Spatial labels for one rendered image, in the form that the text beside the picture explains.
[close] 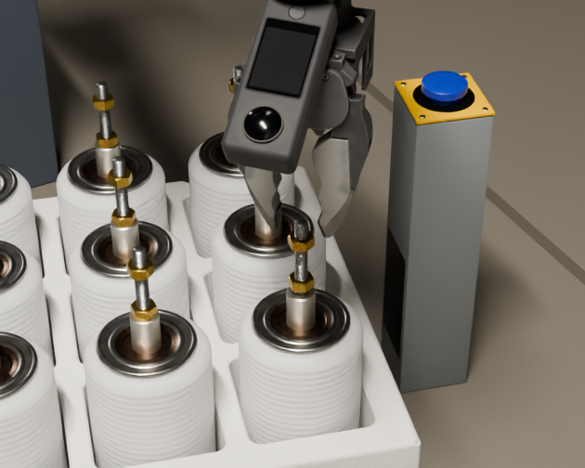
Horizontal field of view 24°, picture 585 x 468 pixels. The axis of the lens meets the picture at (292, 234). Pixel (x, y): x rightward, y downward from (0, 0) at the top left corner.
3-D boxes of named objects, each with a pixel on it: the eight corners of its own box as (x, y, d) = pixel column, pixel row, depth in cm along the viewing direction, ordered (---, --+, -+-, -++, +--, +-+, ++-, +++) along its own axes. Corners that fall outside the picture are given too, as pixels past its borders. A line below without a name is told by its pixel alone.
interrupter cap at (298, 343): (238, 346, 101) (238, 340, 101) (267, 286, 107) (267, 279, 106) (336, 366, 99) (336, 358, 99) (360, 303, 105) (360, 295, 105)
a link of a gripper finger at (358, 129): (379, 178, 94) (366, 66, 89) (374, 191, 92) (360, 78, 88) (314, 176, 95) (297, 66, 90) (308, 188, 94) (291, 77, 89)
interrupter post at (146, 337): (167, 352, 101) (165, 318, 99) (137, 361, 100) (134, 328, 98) (156, 333, 102) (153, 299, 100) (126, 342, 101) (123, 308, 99)
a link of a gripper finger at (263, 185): (294, 192, 102) (313, 89, 96) (273, 238, 97) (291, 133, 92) (255, 181, 102) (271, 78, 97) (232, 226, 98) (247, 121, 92)
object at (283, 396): (227, 515, 111) (221, 350, 100) (262, 435, 118) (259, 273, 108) (341, 540, 109) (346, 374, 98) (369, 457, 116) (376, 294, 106)
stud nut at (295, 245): (316, 239, 99) (316, 229, 99) (312, 253, 98) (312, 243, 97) (290, 237, 99) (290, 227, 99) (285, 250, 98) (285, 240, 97)
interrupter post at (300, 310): (280, 331, 102) (280, 297, 100) (290, 312, 104) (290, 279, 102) (311, 337, 102) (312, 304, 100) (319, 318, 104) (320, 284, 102)
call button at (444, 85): (414, 92, 119) (415, 71, 118) (458, 86, 119) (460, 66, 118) (428, 115, 116) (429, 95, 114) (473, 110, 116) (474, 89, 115)
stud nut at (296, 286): (316, 279, 101) (316, 270, 101) (312, 293, 100) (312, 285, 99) (290, 277, 102) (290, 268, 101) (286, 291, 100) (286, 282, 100)
